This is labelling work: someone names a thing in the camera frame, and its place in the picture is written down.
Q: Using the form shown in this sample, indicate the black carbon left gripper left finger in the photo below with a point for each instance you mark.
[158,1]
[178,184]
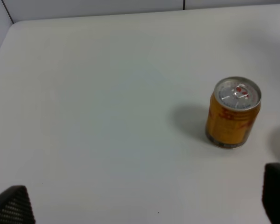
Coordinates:
[15,206]

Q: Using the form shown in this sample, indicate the gold red energy drink can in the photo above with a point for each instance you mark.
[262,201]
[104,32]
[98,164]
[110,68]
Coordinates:
[234,106]

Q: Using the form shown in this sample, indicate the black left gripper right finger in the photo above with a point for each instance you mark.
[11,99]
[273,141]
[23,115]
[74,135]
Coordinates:
[271,192]

